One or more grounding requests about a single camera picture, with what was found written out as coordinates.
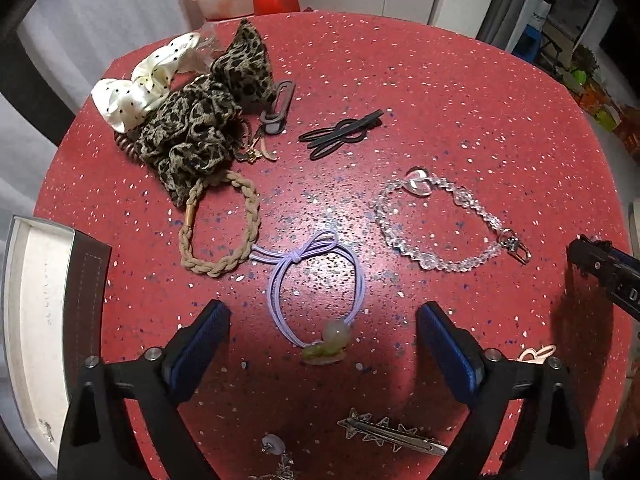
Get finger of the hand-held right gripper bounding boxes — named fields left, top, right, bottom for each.
left=566, top=234, right=640, bottom=322

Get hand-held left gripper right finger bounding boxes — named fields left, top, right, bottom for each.
left=417, top=302, right=591, bottom=480

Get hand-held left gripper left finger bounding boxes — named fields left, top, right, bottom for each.
left=57, top=300, right=232, bottom=480

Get silver star hair clip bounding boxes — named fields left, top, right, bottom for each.
left=337, top=407, right=449, bottom=457

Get purple hair tie with bead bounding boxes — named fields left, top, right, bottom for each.
left=250, top=230, right=367, bottom=365

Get white jewelry box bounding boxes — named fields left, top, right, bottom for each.
left=0, top=215, right=113, bottom=471

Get dark spiral hair tie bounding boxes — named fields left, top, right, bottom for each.
left=114, top=131, right=147, bottom=162

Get pink bow hair clip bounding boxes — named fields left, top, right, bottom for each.
left=517, top=342, right=559, bottom=364

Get colourful boxes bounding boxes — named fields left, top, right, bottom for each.
left=577, top=82, right=640, bottom=153

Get green potted plant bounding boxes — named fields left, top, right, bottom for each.
left=569, top=44, right=603, bottom=88

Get leopard print scrunchie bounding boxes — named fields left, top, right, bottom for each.
left=137, top=19, right=279, bottom=209

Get black loop hair clip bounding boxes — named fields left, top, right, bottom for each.
left=298, top=109, right=385, bottom=144
left=308, top=121, right=372, bottom=162

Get grey oval hair clip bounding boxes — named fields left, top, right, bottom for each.
left=260, top=80, right=297, bottom=136

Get white polka dot scrunchie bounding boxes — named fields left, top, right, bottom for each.
left=91, top=32, right=212, bottom=133

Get clear crystal bead bracelet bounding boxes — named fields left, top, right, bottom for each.
left=374, top=167, right=533, bottom=273

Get beige braided hair tie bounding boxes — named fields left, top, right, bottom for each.
left=179, top=170, right=262, bottom=277

